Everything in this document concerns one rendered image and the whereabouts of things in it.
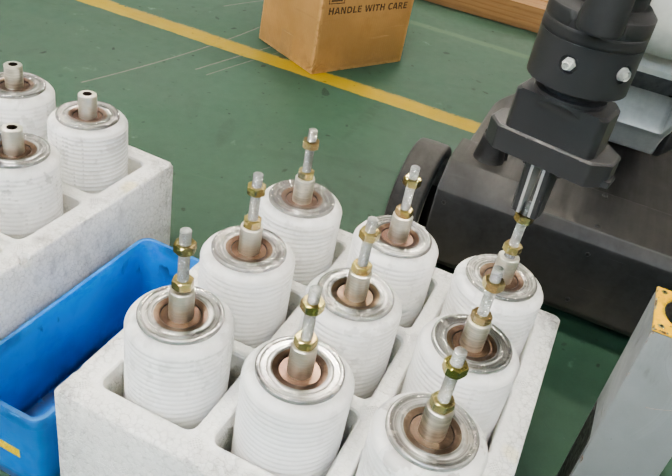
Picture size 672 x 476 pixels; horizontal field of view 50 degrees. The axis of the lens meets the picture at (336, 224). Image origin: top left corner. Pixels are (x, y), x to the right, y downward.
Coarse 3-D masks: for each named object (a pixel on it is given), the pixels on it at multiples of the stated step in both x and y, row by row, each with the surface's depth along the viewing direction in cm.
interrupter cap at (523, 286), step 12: (468, 264) 76; (480, 264) 77; (492, 264) 77; (468, 276) 75; (480, 276) 75; (516, 276) 76; (528, 276) 76; (480, 288) 73; (504, 288) 74; (516, 288) 74; (528, 288) 75; (504, 300) 73; (516, 300) 73
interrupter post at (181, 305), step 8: (192, 288) 62; (176, 296) 61; (184, 296) 61; (192, 296) 61; (168, 304) 62; (176, 304) 61; (184, 304) 61; (192, 304) 62; (168, 312) 63; (176, 312) 62; (184, 312) 62; (192, 312) 63; (176, 320) 62; (184, 320) 62
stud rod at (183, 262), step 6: (186, 228) 58; (180, 234) 58; (186, 234) 58; (180, 240) 58; (186, 240) 58; (186, 246) 59; (180, 258) 59; (186, 258) 59; (180, 264) 60; (186, 264) 60; (180, 270) 60; (186, 270) 60; (180, 276) 60; (186, 276) 60
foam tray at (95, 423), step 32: (448, 288) 85; (288, 320) 76; (416, 320) 79; (544, 320) 83; (544, 352) 78; (64, 384) 64; (96, 384) 64; (384, 384) 70; (64, 416) 64; (96, 416) 62; (128, 416) 62; (224, 416) 64; (352, 416) 68; (512, 416) 70; (64, 448) 67; (96, 448) 65; (128, 448) 62; (160, 448) 60; (192, 448) 61; (224, 448) 66; (352, 448) 63; (512, 448) 66
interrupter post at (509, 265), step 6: (504, 252) 74; (498, 258) 74; (504, 258) 74; (516, 258) 74; (498, 264) 74; (504, 264) 74; (510, 264) 73; (516, 264) 74; (510, 270) 74; (504, 276) 74; (510, 276) 74; (510, 282) 75
